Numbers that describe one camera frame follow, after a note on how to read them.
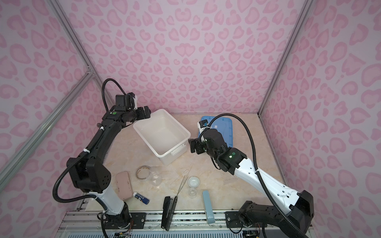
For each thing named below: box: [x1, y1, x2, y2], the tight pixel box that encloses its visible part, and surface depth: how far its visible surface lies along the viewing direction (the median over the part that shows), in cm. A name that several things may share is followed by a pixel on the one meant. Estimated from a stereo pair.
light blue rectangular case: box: [202, 190, 216, 225], surface depth 75 cm
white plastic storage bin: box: [132, 108, 191, 166], surface depth 97 cm
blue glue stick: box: [132, 191, 150, 205], surface depth 80 cm
